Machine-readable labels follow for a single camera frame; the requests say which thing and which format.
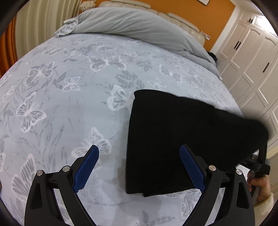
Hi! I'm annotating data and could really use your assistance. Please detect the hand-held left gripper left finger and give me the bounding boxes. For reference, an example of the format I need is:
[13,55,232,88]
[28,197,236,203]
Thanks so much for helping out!
[24,144,100,226]

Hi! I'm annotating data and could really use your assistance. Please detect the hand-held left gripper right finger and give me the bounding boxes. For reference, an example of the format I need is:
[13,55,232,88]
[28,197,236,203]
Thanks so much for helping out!
[179,143,254,226]

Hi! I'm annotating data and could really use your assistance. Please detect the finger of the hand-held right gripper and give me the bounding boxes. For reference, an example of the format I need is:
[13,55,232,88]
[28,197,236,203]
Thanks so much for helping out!
[258,139,268,162]

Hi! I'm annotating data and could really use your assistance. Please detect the black pants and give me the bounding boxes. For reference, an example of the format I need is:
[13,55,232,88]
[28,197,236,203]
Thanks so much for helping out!
[125,90,270,197]

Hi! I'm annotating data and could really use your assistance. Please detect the person's right forearm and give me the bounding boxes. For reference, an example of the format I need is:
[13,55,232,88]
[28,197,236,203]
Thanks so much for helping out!
[253,192,275,210]

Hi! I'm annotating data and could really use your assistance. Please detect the person's right hand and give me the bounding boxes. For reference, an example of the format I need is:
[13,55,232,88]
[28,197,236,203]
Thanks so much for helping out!
[248,172,272,206]

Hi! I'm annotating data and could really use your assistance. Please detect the bed with butterfly sheet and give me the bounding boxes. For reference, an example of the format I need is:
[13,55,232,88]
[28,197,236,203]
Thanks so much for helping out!
[0,31,248,226]

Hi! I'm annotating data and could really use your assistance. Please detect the white wardrobe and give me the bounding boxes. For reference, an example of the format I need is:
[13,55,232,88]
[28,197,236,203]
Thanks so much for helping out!
[210,9,278,170]

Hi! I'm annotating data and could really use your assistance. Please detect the orange curtain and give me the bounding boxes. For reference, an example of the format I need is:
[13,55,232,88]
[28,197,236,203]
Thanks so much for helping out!
[0,17,18,76]

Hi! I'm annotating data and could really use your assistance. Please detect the cream curtain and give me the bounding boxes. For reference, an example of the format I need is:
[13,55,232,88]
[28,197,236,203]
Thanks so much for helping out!
[15,0,82,58]

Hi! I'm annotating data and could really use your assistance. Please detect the grey duvet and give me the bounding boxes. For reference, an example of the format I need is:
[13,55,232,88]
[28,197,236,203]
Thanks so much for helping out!
[54,7,223,80]

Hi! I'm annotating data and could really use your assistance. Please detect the white feather lamp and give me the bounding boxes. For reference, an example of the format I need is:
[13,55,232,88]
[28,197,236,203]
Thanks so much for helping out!
[79,0,97,10]

